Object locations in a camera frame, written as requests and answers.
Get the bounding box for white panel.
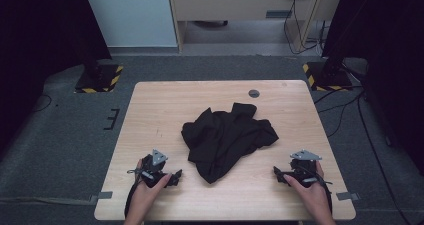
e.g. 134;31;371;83
82;0;178;48

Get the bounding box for thin black floor cable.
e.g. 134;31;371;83
33;94;53;113

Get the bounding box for grey tape piece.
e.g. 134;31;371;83
335;191;361;202
89;191;114;204

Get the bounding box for person's left hand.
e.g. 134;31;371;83
131;159;173;210

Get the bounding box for dark curtain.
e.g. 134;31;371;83
321;0;424;176
0;0;113;156

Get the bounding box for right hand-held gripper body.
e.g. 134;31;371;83
289;149;325;188

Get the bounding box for black yellow-striped stand base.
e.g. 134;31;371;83
73;63;124;94
302;61;354;93

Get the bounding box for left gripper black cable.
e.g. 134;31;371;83
124;179;140;219

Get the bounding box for black pants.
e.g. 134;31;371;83
180;102;280;185

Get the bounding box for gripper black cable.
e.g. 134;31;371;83
124;179;140;219
313;171;334;216

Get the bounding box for black floor cables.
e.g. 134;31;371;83
313;84;414;225

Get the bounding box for black hanging power cables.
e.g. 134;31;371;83
283;0;326;56

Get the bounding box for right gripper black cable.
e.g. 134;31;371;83
313;171;334;216

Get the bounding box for person's right hand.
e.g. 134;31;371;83
283;161;331;213

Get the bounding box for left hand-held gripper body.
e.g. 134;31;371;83
141;148;169;189

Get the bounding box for light wooden desk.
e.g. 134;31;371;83
166;0;344;53

